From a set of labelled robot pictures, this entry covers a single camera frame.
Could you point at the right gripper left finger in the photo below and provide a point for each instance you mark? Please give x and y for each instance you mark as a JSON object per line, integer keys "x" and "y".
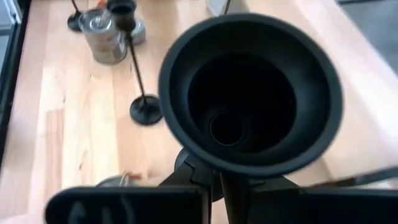
{"x": 124, "y": 205}

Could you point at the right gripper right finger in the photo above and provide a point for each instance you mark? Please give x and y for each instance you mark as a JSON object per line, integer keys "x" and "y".
{"x": 311, "y": 208}

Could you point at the short black candlestick holder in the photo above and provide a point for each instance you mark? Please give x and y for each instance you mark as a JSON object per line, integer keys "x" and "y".
{"x": 280, "y": 77}

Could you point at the medium black candlestick holder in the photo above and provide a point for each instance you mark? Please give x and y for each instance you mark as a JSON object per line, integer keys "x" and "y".
{"x": 74, "y": 23}

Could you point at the wooden shelf black metal frame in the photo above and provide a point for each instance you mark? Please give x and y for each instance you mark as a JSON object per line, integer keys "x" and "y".
{"x": 228, "y": 4}

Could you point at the silver tin candle orange label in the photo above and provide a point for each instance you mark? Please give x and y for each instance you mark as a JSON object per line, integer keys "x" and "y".
{"x": 104, "y": 43}
{"x": 115, "y": 181}

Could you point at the black front crossbar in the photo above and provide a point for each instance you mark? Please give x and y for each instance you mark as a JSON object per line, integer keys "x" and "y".
{"x": 24, "y": 18}

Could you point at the tall black candlestick holder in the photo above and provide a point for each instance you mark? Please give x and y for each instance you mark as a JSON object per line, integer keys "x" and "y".
{"x": 146, "y": 110}

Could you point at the silver bracket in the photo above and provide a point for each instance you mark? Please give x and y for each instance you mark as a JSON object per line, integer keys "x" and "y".
{"x": 12, "y": 9}

